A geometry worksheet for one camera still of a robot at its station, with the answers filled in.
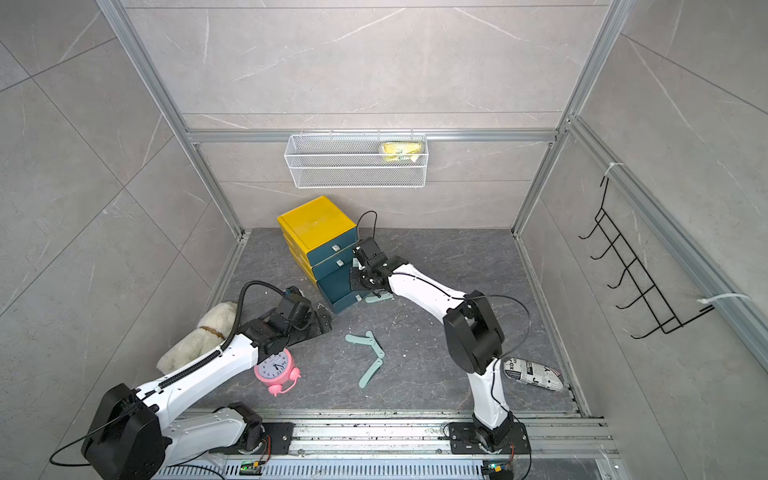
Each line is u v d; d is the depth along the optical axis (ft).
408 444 2.40
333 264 3.12
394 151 2.78
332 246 2.96
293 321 2.12
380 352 2.88
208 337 2.70
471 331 1.65
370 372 2.75
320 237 2.90
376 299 3.27
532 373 2.66
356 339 2.97
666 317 1.94
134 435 1.29
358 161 3.31
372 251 2.33
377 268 2.21
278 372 2.68
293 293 2.49
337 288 3.33
